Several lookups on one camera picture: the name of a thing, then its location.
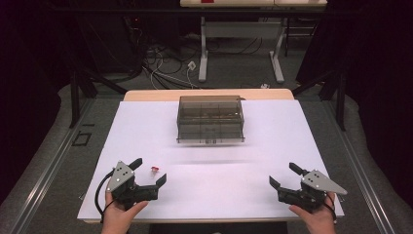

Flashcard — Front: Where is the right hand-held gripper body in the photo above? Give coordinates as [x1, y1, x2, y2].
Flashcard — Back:
[278, 169, 349, 215]

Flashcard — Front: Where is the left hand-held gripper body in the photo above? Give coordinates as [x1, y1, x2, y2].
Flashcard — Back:
[106, 160, 160, 211]

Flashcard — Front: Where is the grey transparent drawer box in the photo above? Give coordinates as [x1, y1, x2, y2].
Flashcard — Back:
[175, 95, 245, 144]

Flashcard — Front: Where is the person's right hand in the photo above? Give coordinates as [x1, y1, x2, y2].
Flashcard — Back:
[288, 194, 338, 234]

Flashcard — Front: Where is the person's left hand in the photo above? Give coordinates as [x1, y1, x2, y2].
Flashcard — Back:
[100, 191, 149, 234]

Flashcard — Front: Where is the white table sheet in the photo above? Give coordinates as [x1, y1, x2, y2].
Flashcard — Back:
[77, 99, 346, 222]

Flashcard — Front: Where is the wooden table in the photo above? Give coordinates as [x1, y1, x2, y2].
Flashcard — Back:
[77, 88, 346, 225]

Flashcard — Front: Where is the black metal stand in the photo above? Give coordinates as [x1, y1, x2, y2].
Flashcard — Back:
[291, 68, 348, 132]
[68, 68, 129, 130]

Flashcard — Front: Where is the dark curtain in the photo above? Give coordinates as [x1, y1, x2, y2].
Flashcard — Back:
[0, 0, 79, 206]
[296, 0, 413, 209]

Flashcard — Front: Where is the white background desk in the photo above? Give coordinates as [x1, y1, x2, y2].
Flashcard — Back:
[179, 0, 328, 84]

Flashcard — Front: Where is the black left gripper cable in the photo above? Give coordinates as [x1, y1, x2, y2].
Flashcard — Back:
[94, 169, 117, 224]

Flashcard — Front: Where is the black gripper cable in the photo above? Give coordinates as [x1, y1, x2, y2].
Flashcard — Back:
[324, 192, 339, 225]
[94, 169, 117, 224]

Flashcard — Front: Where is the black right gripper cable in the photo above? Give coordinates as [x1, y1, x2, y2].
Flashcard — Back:
[324, 192, 339, 225]

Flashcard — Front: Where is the aluminium floor rail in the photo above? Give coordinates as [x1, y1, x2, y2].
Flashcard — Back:
[319, 97, 397, 234]
[9, 97, 96, 234]

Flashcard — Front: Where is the bundle of floor cables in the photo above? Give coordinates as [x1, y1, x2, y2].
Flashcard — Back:
[128, 16, 264, 91]

